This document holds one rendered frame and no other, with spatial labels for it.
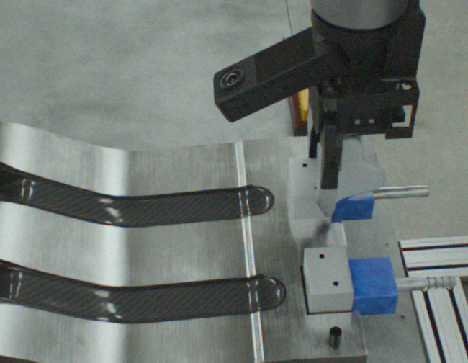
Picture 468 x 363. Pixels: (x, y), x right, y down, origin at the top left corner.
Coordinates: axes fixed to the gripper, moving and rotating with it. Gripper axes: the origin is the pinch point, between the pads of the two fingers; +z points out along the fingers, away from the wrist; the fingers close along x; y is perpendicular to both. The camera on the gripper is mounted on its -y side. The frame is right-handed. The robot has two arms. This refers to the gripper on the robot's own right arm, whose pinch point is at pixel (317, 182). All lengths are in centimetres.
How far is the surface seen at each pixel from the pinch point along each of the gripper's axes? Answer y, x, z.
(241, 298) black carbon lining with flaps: -7.8, -10.6, 2.9
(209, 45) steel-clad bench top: -8.7, 34.9, 11.0
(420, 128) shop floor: 42, 99, 91
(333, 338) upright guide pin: -0.7, -16.7, 0.8
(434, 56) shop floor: 51, 125, 91
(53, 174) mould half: -24.7, 2.8, -0.1
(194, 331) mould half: -12.1, -14.0, 2.7
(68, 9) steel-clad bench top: -27, 44, 11
